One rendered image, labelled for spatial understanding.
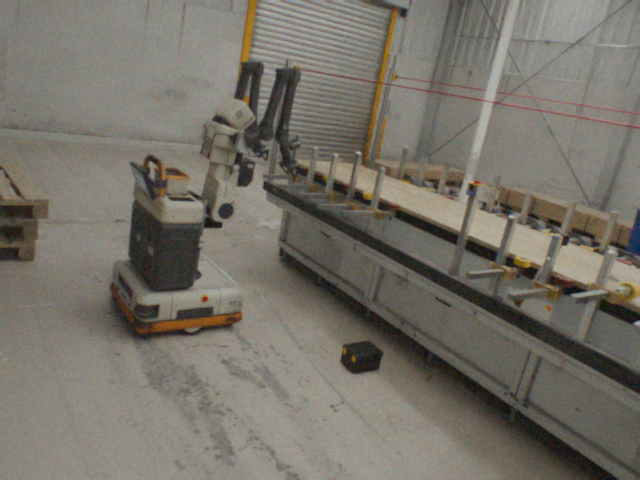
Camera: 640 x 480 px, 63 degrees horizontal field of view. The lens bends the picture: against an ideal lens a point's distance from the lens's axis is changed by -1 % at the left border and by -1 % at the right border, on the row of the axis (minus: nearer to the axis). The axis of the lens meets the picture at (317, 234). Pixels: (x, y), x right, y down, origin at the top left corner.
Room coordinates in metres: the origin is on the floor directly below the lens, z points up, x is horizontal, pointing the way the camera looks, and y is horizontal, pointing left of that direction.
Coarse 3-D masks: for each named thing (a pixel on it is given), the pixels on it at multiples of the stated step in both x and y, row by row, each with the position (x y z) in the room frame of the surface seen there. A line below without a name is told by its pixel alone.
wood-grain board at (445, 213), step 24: (336, 168) 4.54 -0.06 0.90; (360, 168) 4.79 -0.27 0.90; (360, 192) 3.76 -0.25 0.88; (384, 192) 3.81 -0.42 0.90; (408, 192) 4.01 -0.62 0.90; (432, 192) 4.20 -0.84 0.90; (432, 216) 3.29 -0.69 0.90; (456, 216) 3.43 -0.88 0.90; (480, 216) 3.59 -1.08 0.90; (480, 240) 2.90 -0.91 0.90; (528, 240) 3.12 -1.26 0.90; (576, 264) 2.75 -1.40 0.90; (600, 264) 2.86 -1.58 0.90; (624, 264) 2.97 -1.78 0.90
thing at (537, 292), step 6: (534, 288) 2.30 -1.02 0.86; (540, 288) 2.32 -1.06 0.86; (546, 288) 2.34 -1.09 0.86; (564, 288) 2.41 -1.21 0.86; (510, 294) 2.17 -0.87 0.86; (516, 294) 2.18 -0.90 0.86; (522, 294) 2.20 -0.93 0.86; (528, 294) 2.23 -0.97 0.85; (534, 294) 2.26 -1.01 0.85; (540, 294) 2.29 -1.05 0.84; (546, 294) 2.32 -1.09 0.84; (510, 300) 2.17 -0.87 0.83; (516, 300) 2.18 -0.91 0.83
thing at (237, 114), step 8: (224, 104) 3.24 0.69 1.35; (232, 104) 3.18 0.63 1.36; (240, 104) 3.15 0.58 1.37; (216, 112) 3.23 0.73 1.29; (224, 112) 3.15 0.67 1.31; (232, 112) 3.12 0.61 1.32; (240, 112) 3.15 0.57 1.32; (248, 112) 3.18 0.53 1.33; (232, 120) 3.12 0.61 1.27; (240, 120) 3.15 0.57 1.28; (248, 120) 3.19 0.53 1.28; (240, 128) 3.17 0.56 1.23
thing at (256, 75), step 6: (258, 66) 3.49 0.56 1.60; (264, 66) 3.51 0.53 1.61; (252, 72) 3.53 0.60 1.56; (258, 72) 3.49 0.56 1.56; (252, 78) 3.53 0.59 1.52; (258, 78) 3.53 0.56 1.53; (252, 84) 3.52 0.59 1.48; (258, 84) 3.53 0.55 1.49; (252, 90) 3.52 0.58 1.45; (258, 90) 3.54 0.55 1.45; (252, 96) 3.52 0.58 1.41; (258, 96) 3.54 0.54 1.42; (252, 102) 3.52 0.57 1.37; (252, 108) 3.52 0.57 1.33
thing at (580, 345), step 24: (288, 192) 4.13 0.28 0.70; (336, 216) 3.64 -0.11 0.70; (360, 240) 3.37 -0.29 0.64; (384, 240) 3.24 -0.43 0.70; (408, 264) 3.01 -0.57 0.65; (432, 264) 2.92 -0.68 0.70; (456, 288) 2.71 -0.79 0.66; (480, 288) 2.65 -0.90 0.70; (552, 336) 2.25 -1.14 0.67; (576, 336) 2.19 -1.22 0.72; (600, 360) 2.07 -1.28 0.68; (624, 384) 1.98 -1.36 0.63
